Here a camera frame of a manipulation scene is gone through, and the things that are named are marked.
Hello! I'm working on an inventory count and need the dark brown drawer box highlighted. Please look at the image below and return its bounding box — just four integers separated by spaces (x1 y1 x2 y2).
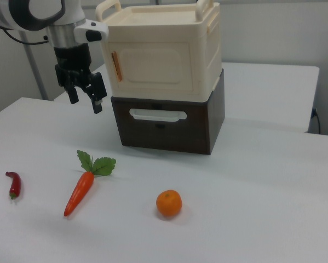
110 68 226 156

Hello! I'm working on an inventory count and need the white drawer handle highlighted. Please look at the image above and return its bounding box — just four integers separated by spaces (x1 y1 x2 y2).
129 107 187 122

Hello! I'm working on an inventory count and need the orange toy carrot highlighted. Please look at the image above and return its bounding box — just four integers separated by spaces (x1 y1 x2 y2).
64 150 117 218

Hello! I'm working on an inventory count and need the grey metal pole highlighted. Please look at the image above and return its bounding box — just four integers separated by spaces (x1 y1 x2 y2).
20 30 49 101

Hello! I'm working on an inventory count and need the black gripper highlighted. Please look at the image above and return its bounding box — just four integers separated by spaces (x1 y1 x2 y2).
53 43 108 115

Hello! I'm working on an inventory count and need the cream plastic cabinet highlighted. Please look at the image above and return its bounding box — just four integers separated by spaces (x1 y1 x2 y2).
95 0 222 103

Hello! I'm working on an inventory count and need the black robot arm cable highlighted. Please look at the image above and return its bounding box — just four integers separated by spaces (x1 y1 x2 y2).
2 27 50 46

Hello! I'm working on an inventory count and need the orange mandarin fruit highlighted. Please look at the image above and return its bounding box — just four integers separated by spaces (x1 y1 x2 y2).
156 189 183 218

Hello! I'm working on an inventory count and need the black wall power cable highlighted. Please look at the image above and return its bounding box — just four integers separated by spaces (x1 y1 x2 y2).
311 107 322 135

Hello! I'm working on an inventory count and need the cream cabinet door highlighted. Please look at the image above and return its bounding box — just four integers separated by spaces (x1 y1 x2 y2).
104 42 200 94

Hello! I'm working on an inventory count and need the red chili pepper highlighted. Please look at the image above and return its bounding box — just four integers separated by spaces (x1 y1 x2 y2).
5 171 22 200

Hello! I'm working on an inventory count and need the copper door handle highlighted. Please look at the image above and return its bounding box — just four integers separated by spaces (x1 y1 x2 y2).
111 51 124 83

